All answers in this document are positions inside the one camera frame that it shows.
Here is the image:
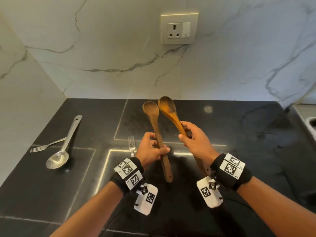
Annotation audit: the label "person's left hand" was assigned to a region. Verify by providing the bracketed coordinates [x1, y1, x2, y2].
[135, 132, 171, 170]

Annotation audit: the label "person's right hand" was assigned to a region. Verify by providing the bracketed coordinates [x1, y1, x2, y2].
[178, 120, 220, 167]

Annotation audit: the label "steel fork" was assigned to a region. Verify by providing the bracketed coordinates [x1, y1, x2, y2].
[30, 137, 67, 153]
[128, 136, 137, 158]

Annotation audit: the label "dark brown wooden spoon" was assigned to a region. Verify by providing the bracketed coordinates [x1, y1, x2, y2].
[142, 101, 173, 183]

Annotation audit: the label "orange wooden spoon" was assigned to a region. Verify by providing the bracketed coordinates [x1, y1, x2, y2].
[157, 96, 213, 177]

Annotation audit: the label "large steel ladle spoon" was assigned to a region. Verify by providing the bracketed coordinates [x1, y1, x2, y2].
[45, 115, 83, 170]

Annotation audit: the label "person's left forearm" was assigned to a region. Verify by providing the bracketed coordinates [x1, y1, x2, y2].
[49, 181, 124, 237]

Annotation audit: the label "black stone countertop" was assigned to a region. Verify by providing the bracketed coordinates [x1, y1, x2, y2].
[0, 98, 316, 237]

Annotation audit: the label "black left wristband white markers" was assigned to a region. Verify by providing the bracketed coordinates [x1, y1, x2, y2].
[110, 156, 145, 195]

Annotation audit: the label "black wristband white markers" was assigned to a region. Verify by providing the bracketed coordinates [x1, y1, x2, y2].
[210, 153, 253, 191]
[110, 156, 145, 195]

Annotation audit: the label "black right wristband white markers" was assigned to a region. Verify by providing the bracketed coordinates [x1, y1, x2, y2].
[210, 153, 253, 191]

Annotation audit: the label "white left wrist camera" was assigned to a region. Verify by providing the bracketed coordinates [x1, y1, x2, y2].
[134, 183, 158, 216]

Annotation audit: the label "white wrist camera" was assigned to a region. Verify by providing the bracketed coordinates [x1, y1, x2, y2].
[196, 176, 224, 209]
[134, 183, 158, 216]

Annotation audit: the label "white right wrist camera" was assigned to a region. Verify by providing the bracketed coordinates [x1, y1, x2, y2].
[196, 176, 224, 209]

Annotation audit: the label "white wall socket with switch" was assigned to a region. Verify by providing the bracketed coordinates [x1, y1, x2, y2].
[160, 13, 199, 45]

